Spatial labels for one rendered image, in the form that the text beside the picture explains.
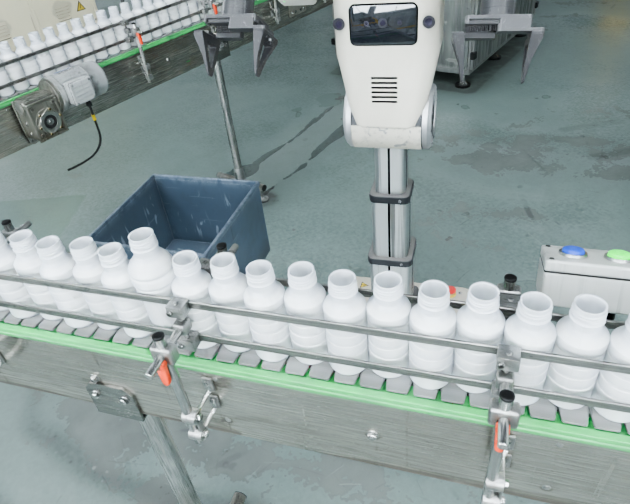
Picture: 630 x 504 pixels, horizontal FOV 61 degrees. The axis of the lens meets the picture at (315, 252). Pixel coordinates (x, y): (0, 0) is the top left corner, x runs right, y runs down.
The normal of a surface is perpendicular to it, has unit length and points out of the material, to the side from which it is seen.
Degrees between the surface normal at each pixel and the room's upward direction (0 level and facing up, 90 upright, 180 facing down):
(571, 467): 90
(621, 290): 70
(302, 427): 90
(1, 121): 90
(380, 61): 90
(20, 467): 0
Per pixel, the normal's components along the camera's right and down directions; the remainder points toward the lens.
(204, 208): -0.29, 0.61
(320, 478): -0.10, -0.79
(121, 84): 0.82, 0.29
